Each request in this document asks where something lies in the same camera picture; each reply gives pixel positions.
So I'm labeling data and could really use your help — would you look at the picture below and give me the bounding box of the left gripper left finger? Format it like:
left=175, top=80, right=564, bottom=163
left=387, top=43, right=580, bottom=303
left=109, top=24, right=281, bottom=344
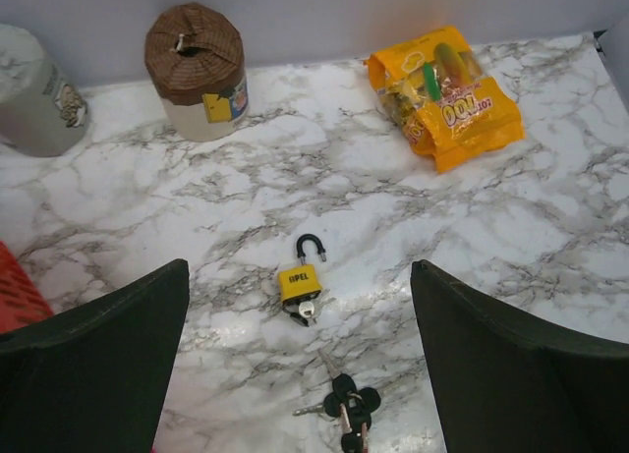
left=1, top=259, right=190, bottom=452

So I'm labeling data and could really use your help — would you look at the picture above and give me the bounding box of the yellow padlock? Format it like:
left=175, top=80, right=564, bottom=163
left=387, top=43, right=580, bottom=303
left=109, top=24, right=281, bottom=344
left=277, top=234, right=327, bottom=327

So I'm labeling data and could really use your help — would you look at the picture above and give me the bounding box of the orange snack bag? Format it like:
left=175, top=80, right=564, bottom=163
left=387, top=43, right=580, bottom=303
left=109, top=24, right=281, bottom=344
left=365, top=26, right=525, bottom=173

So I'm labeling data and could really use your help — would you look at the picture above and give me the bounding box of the silver key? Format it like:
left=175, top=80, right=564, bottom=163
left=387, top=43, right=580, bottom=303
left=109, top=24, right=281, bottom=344
left=298, top=301, right=316, bottom=327

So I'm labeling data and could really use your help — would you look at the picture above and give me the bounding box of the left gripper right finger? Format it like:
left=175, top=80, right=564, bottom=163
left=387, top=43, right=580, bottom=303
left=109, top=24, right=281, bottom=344
left=410, top=260, right=628, bottom=452

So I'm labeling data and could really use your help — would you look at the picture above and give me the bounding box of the grey marbled cylinder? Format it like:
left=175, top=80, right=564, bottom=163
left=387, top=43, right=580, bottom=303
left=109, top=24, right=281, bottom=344
left=1, top=24, right=89, bottom=157

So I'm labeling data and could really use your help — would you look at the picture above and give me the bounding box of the red plastic basket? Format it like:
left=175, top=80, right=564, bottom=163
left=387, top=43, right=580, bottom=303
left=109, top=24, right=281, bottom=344
left=0, top=243, right=54, bottom=333

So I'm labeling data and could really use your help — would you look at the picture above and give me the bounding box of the brown lidded white jar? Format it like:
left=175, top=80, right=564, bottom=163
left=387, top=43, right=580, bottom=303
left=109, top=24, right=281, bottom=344
left=144, top=2, right=249, bottom=142

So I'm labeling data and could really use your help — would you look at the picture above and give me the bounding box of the black key bunch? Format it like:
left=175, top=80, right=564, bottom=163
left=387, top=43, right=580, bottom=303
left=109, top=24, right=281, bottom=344
left=292, top=349, right=381, bottom=453

